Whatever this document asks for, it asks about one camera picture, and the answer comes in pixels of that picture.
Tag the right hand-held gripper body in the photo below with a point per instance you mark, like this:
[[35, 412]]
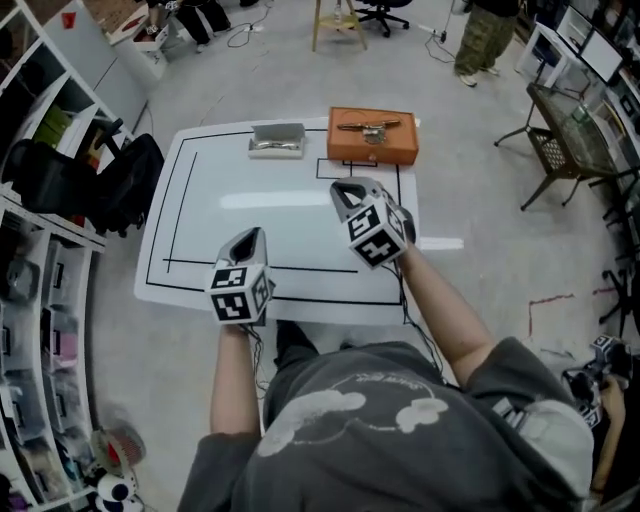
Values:
[[375, 235]]

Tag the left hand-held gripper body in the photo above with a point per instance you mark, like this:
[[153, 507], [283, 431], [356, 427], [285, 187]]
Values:
[[232, 305]]

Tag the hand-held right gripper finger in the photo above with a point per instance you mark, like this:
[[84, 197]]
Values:
[[370, 187], [340, 202]]

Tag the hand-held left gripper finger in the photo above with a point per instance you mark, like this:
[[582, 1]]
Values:
[[263, 250], [227, 247]]

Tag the person's right forearm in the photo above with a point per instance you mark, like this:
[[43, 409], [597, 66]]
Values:
[[440, 310]]

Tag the another person's forearm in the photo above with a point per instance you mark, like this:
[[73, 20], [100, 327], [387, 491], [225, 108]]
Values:
[[611, 430]]

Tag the person's left forearm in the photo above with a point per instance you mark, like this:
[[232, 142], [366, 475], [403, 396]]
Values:
[[235, 380]]

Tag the orange box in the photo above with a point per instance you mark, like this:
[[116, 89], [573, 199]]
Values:
[[370, 150]]

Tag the person's black trousers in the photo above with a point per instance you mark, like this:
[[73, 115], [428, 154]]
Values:
[[295, 345]]

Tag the black office chair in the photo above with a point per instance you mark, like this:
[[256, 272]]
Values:
[[100, 185], [382, 12], [625, 295]]

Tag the white power strip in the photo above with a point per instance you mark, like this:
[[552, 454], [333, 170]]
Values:
[[432, 31]]

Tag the row of clear storage bins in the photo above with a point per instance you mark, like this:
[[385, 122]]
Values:
[[60, 350]]

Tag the wide white shelving unit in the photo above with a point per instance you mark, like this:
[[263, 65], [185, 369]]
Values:
[[50, 225]]

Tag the person's grey t-shirt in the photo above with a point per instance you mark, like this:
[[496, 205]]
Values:
[[375, 450]]

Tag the small white cabinet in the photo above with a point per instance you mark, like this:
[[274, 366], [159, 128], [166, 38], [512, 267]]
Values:
[[150, 55]]

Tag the glass-top metal table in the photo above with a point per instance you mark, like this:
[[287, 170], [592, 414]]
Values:
[[575, 135]]

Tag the yellow-green boxes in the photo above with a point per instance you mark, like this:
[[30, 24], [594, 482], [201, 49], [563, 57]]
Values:
[[52, 127]]

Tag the white desk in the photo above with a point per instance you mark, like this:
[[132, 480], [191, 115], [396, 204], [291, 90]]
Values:
[[542, 55]]

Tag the narrow white shelving unit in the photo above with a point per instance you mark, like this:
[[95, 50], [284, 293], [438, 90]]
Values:
[[70, 75]]

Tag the black monitor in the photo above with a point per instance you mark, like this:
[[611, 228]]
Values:
[[575, 27], [602, 57]]

